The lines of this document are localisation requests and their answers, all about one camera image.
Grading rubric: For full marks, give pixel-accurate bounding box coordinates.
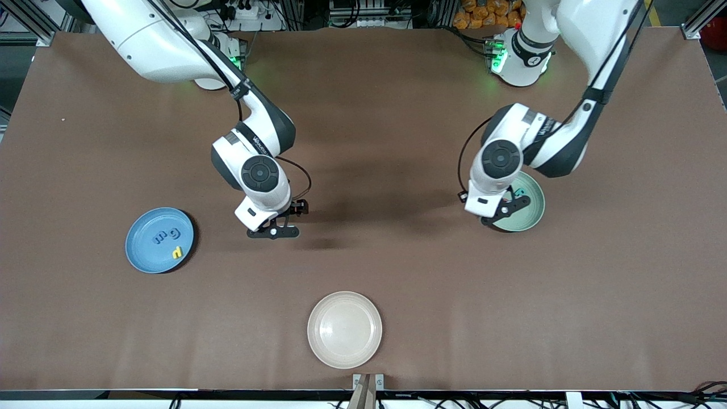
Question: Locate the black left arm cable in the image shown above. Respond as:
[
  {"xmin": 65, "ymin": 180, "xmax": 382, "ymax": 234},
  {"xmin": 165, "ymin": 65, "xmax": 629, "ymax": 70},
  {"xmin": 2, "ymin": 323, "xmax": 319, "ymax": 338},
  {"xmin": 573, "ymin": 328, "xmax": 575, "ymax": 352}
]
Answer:
[{"xmin": 458, "ymin": 0, "xmax": 651, "ymax": 194}]

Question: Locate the blue plate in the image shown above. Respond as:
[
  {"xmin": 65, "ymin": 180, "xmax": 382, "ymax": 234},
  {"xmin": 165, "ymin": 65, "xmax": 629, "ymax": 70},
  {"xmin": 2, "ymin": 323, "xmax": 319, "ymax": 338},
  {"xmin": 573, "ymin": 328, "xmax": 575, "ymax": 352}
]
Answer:
[{"xmin": 126, "ymin": 207, "xmax": 195, "ymax": 274}]

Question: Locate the beige plate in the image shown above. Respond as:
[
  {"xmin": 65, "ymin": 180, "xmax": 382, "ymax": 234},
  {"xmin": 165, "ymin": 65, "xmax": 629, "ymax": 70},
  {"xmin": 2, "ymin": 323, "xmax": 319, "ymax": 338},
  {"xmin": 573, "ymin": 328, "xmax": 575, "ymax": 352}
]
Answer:
[{"xmin": 307, "ymin": 291, "xmax": 383, "ymax": 370}]

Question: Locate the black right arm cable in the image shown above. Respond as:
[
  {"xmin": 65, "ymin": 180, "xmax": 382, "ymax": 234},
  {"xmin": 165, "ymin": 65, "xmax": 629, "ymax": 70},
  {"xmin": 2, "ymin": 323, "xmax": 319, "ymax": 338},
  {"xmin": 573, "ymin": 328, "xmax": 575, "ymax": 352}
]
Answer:
[{"xmin": 149, "ymin": 0, "xmax": 312, "ymax": 202}]

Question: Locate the metal equipment rack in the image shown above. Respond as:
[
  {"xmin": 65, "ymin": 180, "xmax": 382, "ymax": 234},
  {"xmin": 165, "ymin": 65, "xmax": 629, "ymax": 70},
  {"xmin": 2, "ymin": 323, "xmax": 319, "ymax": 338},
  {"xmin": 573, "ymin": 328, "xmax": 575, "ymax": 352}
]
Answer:
[{"xmin": 328, "ymin": 0, "xmax": 414, "ymax": 30}]

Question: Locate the green plate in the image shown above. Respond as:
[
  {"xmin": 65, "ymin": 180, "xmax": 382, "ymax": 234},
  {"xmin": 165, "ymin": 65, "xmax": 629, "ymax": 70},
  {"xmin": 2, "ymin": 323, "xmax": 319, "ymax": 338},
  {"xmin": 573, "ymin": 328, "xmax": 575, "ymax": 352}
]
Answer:
[{"xmin": 492, "ymin": 172, "xmax": 546, "ymax": 232}]

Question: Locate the metal camera pole bracket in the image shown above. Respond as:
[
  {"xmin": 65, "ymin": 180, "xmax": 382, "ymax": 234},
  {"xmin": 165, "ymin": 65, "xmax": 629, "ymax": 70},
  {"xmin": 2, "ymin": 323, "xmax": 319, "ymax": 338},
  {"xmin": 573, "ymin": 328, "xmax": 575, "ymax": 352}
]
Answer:
[{"xmin": 349, "ymin": 373, "xmax": 385, "ymax": 409}]

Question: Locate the orange packets pile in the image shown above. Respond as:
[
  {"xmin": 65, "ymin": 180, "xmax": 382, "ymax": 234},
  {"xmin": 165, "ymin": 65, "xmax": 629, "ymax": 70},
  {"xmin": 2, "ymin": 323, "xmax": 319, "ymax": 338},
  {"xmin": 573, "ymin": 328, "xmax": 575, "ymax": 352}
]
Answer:
[{"xmin": 453, "ymin": 0, "xmax": 523, "ymax": 30}]

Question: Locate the red object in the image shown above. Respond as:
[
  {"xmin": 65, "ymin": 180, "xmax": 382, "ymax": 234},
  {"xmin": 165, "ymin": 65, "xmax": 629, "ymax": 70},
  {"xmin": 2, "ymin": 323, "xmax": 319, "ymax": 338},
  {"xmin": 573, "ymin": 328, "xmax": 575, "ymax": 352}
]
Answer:
[{"xmin": 700, "ymin": 31, "xmax": 727, "ymax": 55}]

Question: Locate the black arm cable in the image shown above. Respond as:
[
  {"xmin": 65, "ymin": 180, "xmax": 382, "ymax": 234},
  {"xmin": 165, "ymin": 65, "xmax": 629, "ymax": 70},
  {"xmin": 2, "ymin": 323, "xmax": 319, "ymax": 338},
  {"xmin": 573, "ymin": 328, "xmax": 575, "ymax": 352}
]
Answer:
[
  {"xmin": 458, "ymin": 0, "xmax": 651, "ymax": 194},
  {"xmin": 149, "ymin": 0, "xmax": 312, "ymax": 202}
]

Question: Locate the brown table cover sheet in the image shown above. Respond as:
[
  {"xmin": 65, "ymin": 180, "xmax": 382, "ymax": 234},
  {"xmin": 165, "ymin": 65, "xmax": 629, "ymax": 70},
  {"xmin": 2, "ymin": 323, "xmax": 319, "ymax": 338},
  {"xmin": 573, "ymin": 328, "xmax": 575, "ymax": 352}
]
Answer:
[{"xmin": 0, "ymin": 27, "xmax": 727, "ymax": 394}]

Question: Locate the aluminium frame post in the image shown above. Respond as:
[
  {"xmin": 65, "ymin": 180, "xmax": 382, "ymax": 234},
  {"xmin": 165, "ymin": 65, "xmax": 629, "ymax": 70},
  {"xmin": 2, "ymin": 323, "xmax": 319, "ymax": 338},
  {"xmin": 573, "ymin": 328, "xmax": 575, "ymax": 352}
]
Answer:
[
  {"xmin": 680, "ymin": 0, "xmax": 727, "ymax": 40},
  {"xmin": 0, "ymin": 0, "xmax": 86, "ymax": 47}
]

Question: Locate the white power strip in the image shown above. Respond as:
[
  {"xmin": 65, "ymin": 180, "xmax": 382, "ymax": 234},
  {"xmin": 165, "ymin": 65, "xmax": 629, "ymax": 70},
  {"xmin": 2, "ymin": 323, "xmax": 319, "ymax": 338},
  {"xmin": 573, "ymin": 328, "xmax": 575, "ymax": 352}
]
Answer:
[{"xmin": 219, "ymin": 0, "xmax": 286, "ymax": 32}]

